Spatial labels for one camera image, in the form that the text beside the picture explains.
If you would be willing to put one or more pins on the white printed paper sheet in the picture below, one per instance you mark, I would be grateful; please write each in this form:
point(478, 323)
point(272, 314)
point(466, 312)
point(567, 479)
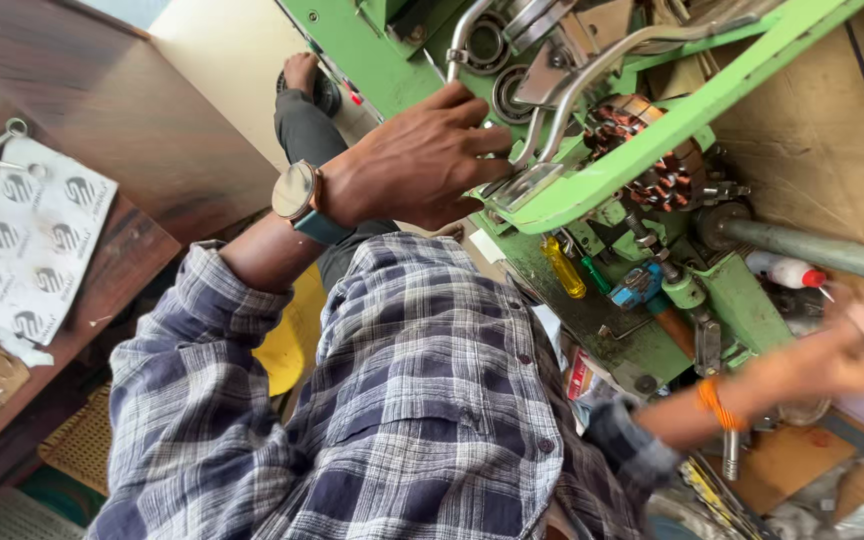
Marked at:
point(34, 240)

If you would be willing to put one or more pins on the copper wound motor stator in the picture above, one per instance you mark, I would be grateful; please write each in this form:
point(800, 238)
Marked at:
point(664, 176)

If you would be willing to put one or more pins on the person's bare foot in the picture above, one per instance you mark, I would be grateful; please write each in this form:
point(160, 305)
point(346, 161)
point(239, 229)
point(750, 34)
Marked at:
point(301, 71)

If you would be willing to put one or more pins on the brown cardboard piece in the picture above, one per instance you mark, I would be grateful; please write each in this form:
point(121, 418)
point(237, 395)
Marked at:
point(784, 465)

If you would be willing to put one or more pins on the black round pedal wheel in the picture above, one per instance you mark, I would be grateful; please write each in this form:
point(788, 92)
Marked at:
point(327, 94)

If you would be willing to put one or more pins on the heap of tools and scraps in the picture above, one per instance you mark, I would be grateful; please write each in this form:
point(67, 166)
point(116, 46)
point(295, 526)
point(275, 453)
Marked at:
point(777, 517)

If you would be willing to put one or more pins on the curved chrome tube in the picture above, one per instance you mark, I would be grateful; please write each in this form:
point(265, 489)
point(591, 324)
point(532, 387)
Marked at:
point(462, 37)

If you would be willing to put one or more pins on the white bottle with red cap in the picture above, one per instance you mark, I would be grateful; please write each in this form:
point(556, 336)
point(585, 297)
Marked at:
point(781, 270)

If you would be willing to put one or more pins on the steel ball bearing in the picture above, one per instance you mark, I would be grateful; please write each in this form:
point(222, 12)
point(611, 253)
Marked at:
point(508, 96)
point(486, 46)

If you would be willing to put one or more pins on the small steel rod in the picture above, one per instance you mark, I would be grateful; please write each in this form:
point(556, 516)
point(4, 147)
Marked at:
point(731, 454)

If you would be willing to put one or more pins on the person's right hand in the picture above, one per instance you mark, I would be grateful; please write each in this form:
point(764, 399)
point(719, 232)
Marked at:
point(856, 349)

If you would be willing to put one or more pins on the large cardboard sheet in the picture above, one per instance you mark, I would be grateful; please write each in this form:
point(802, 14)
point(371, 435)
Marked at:
point(799, 127)

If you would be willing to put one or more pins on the blue metal tool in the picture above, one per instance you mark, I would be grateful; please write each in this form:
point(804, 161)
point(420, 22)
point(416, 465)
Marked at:
point(634, 286)

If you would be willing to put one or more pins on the red and white packet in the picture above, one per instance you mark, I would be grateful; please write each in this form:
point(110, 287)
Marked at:
point(578, 375)

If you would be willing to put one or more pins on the grey metal shaft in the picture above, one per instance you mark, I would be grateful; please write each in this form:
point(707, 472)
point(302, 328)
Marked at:
point(814, 251)

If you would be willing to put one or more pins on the person's grey trousers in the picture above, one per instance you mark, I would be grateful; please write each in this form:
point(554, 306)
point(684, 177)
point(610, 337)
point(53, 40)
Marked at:
point(312, 142)

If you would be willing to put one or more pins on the dark wooden cabinet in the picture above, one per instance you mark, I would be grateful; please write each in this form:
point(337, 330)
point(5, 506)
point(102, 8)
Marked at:
point(124, 105)

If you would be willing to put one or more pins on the person's left hand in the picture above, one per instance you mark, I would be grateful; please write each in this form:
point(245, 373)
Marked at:
point(402, 165)

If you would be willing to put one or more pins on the green metal winding machine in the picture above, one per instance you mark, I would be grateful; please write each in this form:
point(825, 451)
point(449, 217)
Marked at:
point(627, 150)

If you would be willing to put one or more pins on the brown wooden table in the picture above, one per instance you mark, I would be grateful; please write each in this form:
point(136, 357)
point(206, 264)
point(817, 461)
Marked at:
point(102, 285)

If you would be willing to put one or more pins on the yellow plastic stool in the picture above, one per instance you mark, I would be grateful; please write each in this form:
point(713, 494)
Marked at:
point(293, 345)

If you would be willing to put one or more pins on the woven straw mat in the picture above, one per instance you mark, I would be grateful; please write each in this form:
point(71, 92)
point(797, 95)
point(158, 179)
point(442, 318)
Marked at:
point(79, 442)

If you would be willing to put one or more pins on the chrome metal lever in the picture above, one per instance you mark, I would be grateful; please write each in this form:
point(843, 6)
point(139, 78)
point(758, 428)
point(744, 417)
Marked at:
point(589, 75)

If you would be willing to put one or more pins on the orange thread wristband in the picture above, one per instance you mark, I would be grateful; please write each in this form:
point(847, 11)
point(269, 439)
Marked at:
point(717, 403)

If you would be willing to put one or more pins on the person's plaid shirt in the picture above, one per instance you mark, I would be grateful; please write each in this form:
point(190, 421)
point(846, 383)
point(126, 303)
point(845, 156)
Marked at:
point(402, 405)

